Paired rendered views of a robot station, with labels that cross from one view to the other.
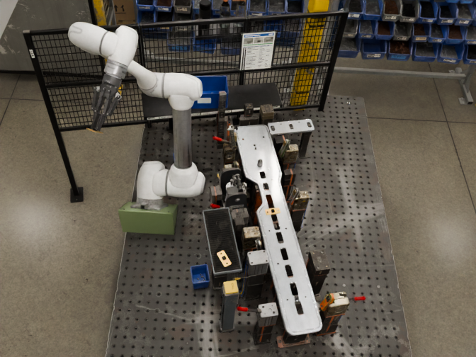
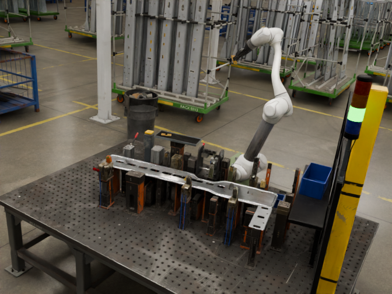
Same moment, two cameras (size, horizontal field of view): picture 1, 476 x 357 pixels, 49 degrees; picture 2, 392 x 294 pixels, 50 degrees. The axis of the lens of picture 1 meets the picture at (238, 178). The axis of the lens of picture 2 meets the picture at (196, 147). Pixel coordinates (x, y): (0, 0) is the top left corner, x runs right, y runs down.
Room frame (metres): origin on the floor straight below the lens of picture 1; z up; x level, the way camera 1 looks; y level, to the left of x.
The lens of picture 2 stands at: (3.27, -2.50, 2.48)
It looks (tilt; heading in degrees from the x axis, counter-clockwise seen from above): 24 degrees down; 124
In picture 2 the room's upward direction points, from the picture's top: 5 degrees clockwise
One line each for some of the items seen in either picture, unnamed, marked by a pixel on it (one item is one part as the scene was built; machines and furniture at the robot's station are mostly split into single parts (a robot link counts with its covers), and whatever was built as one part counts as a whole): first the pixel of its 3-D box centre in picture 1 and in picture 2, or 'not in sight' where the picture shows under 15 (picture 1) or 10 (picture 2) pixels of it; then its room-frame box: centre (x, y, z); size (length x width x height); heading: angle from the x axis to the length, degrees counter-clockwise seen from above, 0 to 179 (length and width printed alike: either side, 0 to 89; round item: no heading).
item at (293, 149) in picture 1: (287, 166); (230, 220); (2.12, -0.30, 0.87); 0.12 x 0.09 x 0.35; 105
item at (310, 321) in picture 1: (274, 214); (184, 178); (1.66, -0.22, 1.00); 1.38 x 0.22 x 0.02; 15
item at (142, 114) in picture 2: not in sight; (140, 117); (-0.64, 1.80, 0.36); 0.54 x 0.50 x 0.73; 94
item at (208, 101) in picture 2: not in sight; (172, 59); (-1.34, 3.37, 0.88); 1.93 x 1.01 x 1.76; 10
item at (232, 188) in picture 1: (232, 207); (208, 176); (1.72, 0.01, 0.94); 0.18 x 0.13 x 0.49; 15
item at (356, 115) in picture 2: not in sight; (356, 112); (2.83, -0.56, 1.90); 0.07 x 0.07 x 0.06
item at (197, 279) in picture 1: (200, 277); not in sight; (1.36, 0.16, 0.74); 0.11 x 0.10 x 0.09; 15
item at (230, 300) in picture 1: (228, 307); (148, 157); (1.12, -0.02, 0.92); 0.08 x 0.08 x 0.44; 15
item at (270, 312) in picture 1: (264, 324); (128, 166); (1.06, -0.21, 0.88); 0.11 x 0.10 x 0.36; 105
